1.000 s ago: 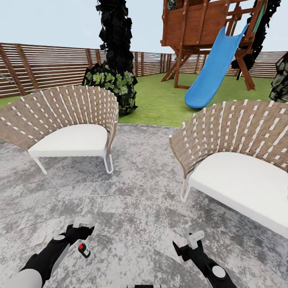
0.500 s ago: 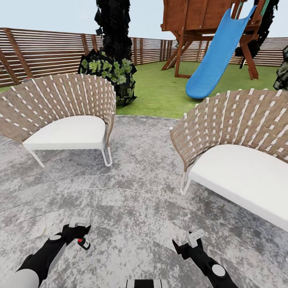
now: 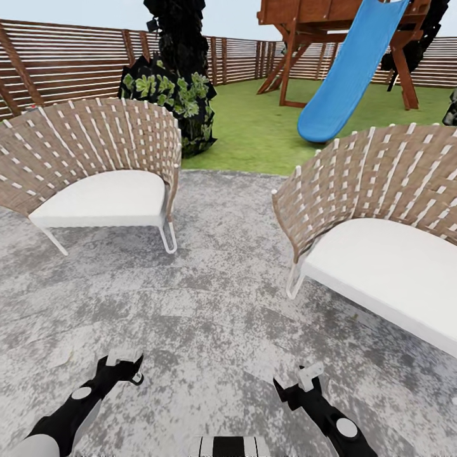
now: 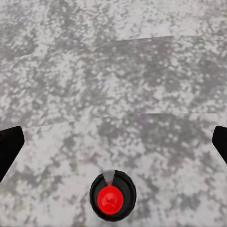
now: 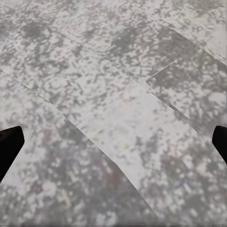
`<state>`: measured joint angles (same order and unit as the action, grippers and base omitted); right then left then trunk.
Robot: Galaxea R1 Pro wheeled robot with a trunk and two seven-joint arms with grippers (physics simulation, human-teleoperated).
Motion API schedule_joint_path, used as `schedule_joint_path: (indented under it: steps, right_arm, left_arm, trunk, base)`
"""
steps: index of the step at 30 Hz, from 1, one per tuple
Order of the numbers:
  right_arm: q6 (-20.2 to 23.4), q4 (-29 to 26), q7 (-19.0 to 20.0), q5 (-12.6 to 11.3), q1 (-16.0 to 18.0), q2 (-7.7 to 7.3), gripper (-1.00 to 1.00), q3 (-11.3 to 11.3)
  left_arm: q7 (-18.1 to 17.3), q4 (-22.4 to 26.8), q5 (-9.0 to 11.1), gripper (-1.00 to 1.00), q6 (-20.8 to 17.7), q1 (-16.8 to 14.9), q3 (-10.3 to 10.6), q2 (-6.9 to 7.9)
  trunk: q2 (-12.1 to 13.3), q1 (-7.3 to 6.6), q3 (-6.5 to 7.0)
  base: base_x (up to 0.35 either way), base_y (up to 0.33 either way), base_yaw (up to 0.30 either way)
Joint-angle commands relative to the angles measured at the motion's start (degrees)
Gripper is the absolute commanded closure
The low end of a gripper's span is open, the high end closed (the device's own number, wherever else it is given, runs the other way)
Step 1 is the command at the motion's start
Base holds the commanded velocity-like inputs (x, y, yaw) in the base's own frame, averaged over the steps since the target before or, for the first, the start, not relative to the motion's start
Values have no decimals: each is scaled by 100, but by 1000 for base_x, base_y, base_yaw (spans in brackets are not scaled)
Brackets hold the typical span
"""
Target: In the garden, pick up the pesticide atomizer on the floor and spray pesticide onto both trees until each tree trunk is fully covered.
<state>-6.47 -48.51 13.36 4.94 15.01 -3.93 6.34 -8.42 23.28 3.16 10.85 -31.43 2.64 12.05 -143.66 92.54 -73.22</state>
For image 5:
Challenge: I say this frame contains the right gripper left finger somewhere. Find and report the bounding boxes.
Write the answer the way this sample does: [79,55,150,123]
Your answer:
[0,126,25,182]

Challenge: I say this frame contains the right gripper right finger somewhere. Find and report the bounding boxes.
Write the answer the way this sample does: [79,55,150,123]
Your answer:
[212,126,227,164]

